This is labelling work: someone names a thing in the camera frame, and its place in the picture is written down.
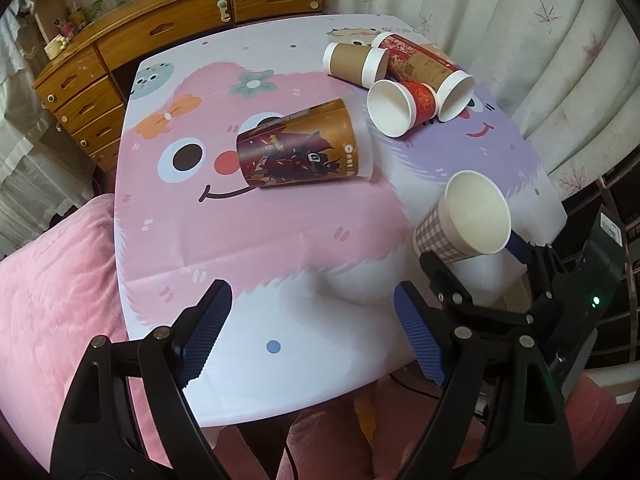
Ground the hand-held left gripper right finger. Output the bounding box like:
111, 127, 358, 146
393, 282, 574, 480

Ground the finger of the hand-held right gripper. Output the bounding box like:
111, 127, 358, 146
419, 250, 540, 332
507, 230, 568, 322

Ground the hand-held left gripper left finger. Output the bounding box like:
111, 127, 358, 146
50, 280, 234, 480

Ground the checked paper cup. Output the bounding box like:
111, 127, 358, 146
412, 170, 512, 264

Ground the small red paper cup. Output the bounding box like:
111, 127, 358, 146
366, 79, 441, 139

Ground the large brown printed paper cup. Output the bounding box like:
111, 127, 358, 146
236, 98, 375, 190

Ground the tall red printed paper cup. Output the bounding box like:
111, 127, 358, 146
371, 31, 476, 124

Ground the plain brown paper cup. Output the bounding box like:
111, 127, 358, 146
322, 42, 390, 88

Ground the pink cartoon printed tablecloth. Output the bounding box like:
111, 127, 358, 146
113, 13, 569, 428

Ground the pink fleece blanket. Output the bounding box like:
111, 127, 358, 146
0, 192, 168, 480

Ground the white leaf print curtain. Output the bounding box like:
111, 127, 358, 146
320, 0, 640, 203

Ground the white lace curtain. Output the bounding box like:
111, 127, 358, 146
0, 0, 98, 261

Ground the wooden desk with drawers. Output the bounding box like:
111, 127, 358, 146
32, 0, 332, 173

